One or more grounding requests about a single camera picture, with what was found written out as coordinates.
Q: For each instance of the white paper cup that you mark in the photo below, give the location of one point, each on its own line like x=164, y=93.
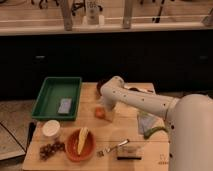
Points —
x=51, y=129

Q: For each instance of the metal measuring cup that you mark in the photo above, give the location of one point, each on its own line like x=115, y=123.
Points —
x=134, y=89

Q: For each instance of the grey blue sponge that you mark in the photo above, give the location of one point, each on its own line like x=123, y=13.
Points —
x=65, y=106

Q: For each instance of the dark red bowl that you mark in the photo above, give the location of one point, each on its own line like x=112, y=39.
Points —
x=99, y=85

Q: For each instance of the orange apple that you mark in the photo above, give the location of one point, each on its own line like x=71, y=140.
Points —
x=100, y=112

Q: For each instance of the bunch of dark grapes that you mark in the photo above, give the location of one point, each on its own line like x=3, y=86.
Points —
x=49, y=150

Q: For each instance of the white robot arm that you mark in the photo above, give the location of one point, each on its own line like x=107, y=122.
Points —
x=189, y=122

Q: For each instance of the silver fork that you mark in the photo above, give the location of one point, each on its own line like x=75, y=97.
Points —
x=101, y=153

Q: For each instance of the green pepper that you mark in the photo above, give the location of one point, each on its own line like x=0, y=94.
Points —
x=153, y=130

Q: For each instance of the green plastic tray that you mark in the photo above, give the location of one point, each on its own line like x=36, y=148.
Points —
x=52, y=92

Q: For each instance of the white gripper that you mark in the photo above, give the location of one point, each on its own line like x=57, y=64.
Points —
x=109, y=105

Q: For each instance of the orange bowl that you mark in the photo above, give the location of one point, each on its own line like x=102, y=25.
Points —
x=71, y=146

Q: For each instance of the yellow corn cob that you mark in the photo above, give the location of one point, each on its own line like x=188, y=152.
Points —
x=82, y=138

